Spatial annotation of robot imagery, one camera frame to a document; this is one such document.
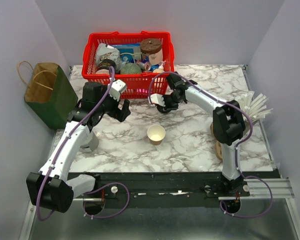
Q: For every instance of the blue box in basket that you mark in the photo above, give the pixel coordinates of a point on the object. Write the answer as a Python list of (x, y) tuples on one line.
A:
[(129, 52)]

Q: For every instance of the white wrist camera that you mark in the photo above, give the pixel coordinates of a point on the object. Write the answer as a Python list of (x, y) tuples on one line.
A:
[(156, 99), (117, 88)]

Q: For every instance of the beige pump bottle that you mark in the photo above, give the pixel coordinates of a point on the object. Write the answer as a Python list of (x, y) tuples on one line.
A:
[(158, 68)]

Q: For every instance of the green round sponge ball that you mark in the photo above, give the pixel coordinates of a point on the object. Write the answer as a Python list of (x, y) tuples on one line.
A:
[(130, 69)]

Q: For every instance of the aluminium frame rail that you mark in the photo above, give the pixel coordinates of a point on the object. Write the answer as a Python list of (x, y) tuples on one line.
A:
[(254, 189)]

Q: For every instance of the grey cylinder under left arm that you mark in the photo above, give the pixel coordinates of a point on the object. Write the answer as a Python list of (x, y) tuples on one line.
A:
[(90, 144)]

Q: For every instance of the silver snack bag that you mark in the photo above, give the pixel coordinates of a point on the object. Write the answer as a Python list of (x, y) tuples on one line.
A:
[(105, 51)]

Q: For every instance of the black label tub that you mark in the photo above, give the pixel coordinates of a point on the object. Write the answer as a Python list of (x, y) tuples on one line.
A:
[(104, 66)]

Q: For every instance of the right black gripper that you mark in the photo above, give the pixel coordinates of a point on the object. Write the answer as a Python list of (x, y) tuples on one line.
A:
[(174, 107)]

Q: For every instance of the brown pulp cup carrier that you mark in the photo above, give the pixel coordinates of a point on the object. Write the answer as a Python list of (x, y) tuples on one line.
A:
[(217, 145)]

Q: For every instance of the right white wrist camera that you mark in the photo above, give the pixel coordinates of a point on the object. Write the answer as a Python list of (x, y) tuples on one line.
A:
[(156, 99)]

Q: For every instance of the red plastic shopping basket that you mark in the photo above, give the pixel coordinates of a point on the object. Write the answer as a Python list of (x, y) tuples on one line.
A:
[(137, 84)]

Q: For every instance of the red bull drink can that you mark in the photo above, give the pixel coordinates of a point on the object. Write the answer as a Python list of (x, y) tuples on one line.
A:
[(144, 65)]

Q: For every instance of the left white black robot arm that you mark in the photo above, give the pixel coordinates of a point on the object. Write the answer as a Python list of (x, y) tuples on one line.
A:
[(50, 188)]

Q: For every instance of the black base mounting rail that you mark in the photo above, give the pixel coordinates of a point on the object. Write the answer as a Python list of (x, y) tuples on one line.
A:
[(146, 190)]

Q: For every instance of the brown paper coffee cup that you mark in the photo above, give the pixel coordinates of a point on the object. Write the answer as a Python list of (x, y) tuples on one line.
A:
[(156, 133)]

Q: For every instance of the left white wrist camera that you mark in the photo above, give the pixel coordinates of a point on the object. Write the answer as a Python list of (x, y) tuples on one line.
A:
[(117, 88)]

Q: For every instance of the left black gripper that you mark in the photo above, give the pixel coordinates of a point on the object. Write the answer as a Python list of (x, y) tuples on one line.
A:
[(117, 113)]

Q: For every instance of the green kraft paper bag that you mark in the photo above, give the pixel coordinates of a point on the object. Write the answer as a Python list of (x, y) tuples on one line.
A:
[(49, 94)]

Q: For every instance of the cork lid beige jar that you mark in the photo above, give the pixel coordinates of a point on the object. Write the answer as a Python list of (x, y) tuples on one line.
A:
[(152, 50)]

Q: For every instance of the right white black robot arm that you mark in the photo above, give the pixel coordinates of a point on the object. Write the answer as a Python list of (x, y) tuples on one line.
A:
[(227, 122)]

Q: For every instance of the stack of black cup lids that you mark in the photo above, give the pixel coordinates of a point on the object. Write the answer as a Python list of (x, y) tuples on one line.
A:
[(163, 110)]

